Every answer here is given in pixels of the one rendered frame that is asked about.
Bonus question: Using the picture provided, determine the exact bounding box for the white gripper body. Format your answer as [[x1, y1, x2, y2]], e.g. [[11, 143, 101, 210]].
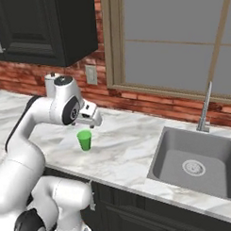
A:
[[74, 103, 104, 129]]

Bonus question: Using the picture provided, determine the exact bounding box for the green plastic cup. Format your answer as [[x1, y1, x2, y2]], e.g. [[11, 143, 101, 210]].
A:
[[75, 128, 93, 152]]

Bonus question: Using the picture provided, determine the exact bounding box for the white pitcher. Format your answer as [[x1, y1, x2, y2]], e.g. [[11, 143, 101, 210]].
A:
[[43, 71, 63, 99]]

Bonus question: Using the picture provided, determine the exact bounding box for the black base cupboard door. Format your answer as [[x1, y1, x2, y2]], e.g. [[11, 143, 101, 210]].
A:
[[99, 197, 217, 231]]

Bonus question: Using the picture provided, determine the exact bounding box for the black base cupboard run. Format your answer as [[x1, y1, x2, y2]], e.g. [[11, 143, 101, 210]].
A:
[[42, 159, 231, 231]]

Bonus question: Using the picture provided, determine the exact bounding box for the wooden framed window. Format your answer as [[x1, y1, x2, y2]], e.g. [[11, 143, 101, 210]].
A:
[[100, 0, 231, 110]]

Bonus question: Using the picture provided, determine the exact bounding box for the grey steel sink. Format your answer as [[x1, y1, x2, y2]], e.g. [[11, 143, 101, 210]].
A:
[[144, 123, 231, 206]]

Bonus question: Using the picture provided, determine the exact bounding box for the silver tap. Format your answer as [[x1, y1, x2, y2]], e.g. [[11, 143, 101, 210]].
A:
[[193, 81, 215, 134]]

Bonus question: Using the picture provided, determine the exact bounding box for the grey wall socket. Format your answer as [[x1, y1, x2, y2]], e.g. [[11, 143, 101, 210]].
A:
[[85, 63, 98, 87]]

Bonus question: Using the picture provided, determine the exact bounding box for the silver base cupboard handle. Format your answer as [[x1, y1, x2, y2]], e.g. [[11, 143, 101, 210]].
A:
[[88, 179, 97, 213]]

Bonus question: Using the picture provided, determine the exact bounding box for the black wall cupboard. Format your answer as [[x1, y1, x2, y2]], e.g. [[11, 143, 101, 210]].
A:
[[0, 0, 100, 71]]

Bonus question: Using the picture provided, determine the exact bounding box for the black wall cupboard door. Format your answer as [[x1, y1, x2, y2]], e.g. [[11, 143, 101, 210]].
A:
[[0, 0, 66, 65]]

